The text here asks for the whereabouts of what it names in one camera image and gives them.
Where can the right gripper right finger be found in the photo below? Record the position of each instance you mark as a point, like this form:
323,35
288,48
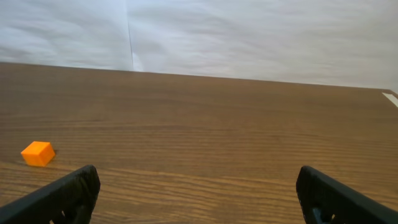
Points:
335,202

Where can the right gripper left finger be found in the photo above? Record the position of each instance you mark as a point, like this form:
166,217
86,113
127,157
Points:
59,199

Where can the orange cube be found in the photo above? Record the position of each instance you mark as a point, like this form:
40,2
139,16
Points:
37,154

